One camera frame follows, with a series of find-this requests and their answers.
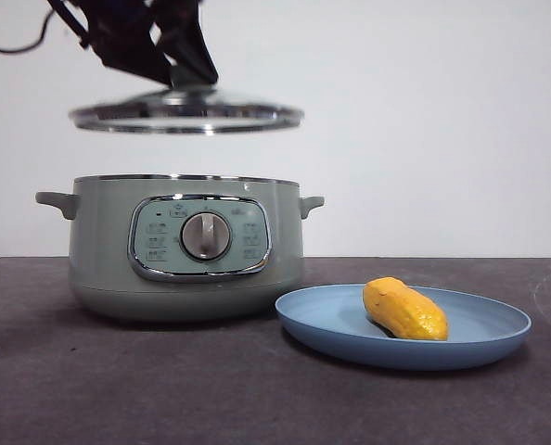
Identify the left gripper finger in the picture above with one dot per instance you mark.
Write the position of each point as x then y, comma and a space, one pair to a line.
196, 51
141, 60

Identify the glass lid with green knob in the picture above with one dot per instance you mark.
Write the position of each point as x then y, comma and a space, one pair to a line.
187, 111

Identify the yellow corn cob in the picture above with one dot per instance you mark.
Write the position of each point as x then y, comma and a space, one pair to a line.
405, 310

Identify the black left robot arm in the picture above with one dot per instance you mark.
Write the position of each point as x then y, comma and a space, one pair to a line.
118, 23

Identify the pale green electric steamer pot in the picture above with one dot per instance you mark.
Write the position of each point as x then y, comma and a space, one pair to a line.
104, 241

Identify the blue round plate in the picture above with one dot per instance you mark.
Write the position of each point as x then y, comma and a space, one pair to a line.
331, 324

